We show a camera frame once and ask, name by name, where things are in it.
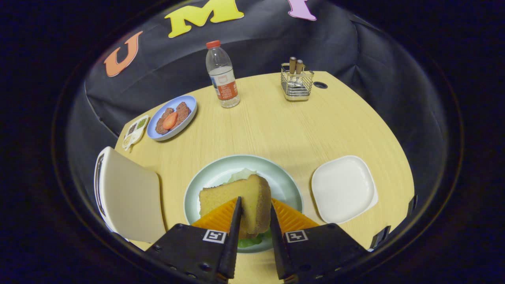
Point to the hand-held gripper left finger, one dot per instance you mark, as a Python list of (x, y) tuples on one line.
[(197, 252)]

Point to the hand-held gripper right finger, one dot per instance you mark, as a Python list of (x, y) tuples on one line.
[(319, 252)]

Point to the brown toasted bread slice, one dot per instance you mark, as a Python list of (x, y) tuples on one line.
[(232, 193)]

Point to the green lettuce leaf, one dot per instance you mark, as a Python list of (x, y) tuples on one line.
[(242, 174)]

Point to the white square plate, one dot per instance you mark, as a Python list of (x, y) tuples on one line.
[(343, 189)]

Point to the white toaster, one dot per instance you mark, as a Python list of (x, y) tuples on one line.
[(130, 197)]

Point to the pale green round plate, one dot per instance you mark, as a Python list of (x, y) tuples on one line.
[(221, 169)]

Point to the brown meat patty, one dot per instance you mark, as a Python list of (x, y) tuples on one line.
[(161, 125), (183, 111)]

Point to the white divided seasoning tray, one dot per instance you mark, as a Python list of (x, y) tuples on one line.
[(135, 130)]

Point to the blue round plate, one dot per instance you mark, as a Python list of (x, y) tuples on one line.
[(189, 104)]

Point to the black table grommet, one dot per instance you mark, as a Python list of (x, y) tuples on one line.
[(320, 85)]

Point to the clear plastic water bottle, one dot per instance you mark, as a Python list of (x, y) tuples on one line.
[(223, 79)]

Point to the black table edge bracket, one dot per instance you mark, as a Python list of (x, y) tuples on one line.
[(380, 236), (412, 205)]

